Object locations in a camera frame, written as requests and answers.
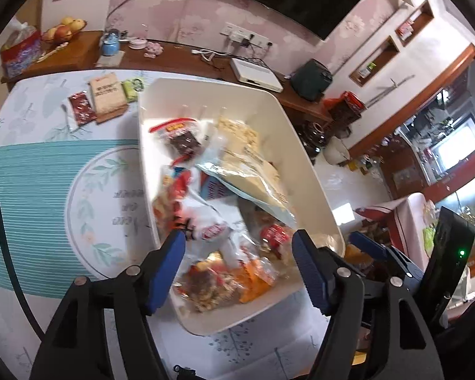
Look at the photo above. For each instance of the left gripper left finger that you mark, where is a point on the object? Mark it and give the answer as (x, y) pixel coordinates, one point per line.
(159, 270)

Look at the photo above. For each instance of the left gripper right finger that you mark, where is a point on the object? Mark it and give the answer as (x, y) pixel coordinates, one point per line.
(317, 267)

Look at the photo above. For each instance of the dark nut snack bag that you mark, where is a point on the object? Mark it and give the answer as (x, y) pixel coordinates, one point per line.
(210, 284)

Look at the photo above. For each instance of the red white Cookies packet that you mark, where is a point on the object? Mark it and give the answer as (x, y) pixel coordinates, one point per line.
(277, 239)

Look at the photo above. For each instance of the clear pack orange puffs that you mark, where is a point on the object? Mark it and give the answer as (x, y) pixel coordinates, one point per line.
(255, 277)

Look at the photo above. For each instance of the red white candy bag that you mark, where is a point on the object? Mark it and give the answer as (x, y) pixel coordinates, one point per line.
(180, 206)

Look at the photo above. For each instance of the red blue biscuit packet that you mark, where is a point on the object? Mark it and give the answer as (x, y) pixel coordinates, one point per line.
(212, 189)

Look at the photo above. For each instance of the large beige cracker bag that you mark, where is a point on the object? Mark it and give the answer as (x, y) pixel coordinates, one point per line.
(249, 176)

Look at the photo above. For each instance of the dark red jujube packet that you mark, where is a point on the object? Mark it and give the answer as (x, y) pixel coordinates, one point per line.
(181, 136)

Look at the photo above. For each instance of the pale rice cracker block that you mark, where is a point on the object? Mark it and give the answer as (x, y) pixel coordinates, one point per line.
(238, 136)

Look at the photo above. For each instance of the red patterned snack packet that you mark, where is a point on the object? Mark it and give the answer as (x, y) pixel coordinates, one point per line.
(82, 108)

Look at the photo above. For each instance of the beige soda cracker packet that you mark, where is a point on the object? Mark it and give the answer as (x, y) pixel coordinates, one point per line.
(109, 99)

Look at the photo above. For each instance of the green small snack packet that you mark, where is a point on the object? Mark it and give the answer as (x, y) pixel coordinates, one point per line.
(132, 88)

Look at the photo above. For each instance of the patterned tablecloth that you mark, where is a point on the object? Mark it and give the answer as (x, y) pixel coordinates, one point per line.
(275, 337)

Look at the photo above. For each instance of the white bucket on floor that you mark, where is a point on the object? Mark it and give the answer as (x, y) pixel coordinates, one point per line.
(336, 152)

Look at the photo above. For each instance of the teal striped placemat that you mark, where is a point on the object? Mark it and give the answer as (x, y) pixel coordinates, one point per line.
(73, 209)

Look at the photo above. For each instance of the dark green appliance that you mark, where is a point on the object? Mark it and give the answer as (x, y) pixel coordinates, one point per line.
(311, 80)

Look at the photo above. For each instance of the white set-top box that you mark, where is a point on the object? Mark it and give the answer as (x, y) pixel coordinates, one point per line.
(255, 75)

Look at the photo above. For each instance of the pink toy figurine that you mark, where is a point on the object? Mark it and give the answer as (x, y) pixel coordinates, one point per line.
(153, 50)

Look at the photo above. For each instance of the pink round jar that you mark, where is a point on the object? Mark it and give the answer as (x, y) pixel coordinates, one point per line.
(138, 43)

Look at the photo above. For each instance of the wooden TV cabinet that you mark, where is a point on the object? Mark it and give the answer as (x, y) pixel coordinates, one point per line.
(83, 51)

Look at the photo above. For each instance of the blue kettle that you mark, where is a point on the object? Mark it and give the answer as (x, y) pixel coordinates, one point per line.
(110, 43)

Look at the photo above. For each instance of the fruit bowl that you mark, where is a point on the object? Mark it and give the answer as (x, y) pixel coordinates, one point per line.
(63, 32)

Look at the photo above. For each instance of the red bag of bread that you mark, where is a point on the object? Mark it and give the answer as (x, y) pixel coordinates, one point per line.
(21, 49)

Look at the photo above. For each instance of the wall power strip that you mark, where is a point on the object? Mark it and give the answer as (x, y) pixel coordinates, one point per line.
(237, 34)

